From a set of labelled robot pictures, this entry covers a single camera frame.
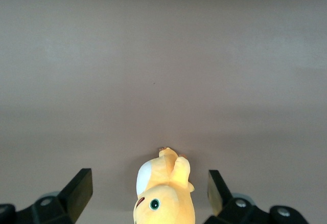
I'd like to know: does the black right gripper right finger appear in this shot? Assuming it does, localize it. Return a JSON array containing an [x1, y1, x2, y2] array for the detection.
[[205, 170, 307, 224]]

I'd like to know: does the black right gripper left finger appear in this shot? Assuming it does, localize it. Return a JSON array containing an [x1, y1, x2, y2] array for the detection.
[[0, 168, 94, 224]]

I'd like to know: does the yellow plush toy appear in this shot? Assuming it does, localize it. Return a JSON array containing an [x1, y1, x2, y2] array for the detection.
[[132, 146, 196, 224]]

